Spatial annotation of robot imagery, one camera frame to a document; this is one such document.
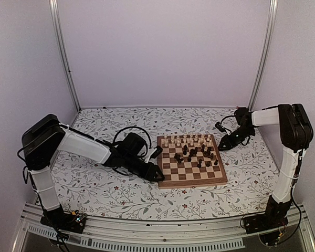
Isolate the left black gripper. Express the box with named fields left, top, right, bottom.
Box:
left=123, top=154, right=165, bottom=182

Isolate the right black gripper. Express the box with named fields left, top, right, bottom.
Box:
left=217, top=127, right=254, bottom=152

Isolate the wooden chess board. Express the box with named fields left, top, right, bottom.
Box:
left=157, top=134, right=228, bottom=189

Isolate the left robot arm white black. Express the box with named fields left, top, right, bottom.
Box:
left=17, top=114, right=165, bottom=228

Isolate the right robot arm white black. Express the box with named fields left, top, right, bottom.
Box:
left=218, top=103, right=313, bottom=205

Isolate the dark chess piece left cluster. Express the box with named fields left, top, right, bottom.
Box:
left=174, top=153, right=184, bottom=163

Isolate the floral patterned table mat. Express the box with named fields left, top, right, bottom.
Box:
left=55, top=108, right=279, bottom=221

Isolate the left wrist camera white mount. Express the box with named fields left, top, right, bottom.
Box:
left=144, top=146, right=163, bottom=163

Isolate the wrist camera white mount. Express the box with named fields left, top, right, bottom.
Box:
left=215, top=122, right=232, bottom=135
left=144, top=146, right=163, bottom=163

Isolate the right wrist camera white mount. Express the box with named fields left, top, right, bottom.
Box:
left=215, top=122, right=232, bottom=135

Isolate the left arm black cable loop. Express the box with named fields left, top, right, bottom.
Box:
left=112, top=126, right=152, bottom=148

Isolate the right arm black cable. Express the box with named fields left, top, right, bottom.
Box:
left=291, top=149, right=304, bottom=237

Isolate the front aluminium rail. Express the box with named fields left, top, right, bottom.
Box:
left=12, top=204, right=315, bottom=251

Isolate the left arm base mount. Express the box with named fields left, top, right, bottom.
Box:
left=40, top=205, right=87, bottom=234

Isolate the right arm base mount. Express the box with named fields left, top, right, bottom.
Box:
left=239, top=212, right=288, bottom=247

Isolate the right aluminium frame post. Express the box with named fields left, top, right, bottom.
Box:
left=248, top=0, right=278, bottom=110

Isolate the aluminium frame post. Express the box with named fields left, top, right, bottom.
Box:
left=248, top=0, right=278, bottom=110
left=49, top=0, right=81, bottom=112

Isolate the left aluminium frame post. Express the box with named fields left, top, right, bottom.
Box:
left=49, top=0, right=81, bottom=112

